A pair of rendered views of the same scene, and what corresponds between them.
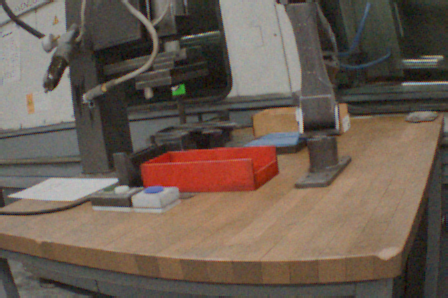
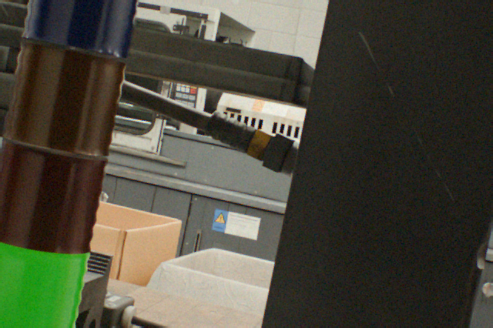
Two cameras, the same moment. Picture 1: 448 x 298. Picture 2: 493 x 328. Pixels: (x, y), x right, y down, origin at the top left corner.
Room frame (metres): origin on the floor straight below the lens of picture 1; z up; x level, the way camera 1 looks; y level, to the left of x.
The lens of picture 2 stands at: (2.08, 0.07, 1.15)
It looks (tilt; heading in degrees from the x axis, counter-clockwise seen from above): 3 degrees down; 162
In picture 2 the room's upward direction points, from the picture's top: 12 degrees clockwise
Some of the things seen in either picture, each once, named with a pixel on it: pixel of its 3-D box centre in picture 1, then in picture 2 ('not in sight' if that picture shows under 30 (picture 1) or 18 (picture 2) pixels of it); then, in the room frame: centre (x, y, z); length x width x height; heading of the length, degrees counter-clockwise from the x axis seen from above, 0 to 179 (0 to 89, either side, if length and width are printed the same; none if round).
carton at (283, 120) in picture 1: (303, 123); not in sight; (1.61, -0.22, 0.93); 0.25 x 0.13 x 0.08; 62
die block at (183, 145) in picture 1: (186, 148); not in sight; (1.45, 0.09, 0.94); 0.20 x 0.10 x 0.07; 152
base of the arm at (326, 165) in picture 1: (323, 153); not in sight; (1.12, -0.19, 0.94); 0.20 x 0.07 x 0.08; 152
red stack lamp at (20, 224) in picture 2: not in sight; (47, 195); (1.74, 0.10, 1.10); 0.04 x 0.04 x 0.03
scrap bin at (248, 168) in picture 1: (208, 169); not in sight; (1.20, 0.04, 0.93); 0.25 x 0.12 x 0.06; 62
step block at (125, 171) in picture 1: (129, 170); (78, 302); (1.23, 0.20, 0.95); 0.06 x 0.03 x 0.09; 152
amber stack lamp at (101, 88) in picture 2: not in sight; (65, 99); (1.74, 0.10, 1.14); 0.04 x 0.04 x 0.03
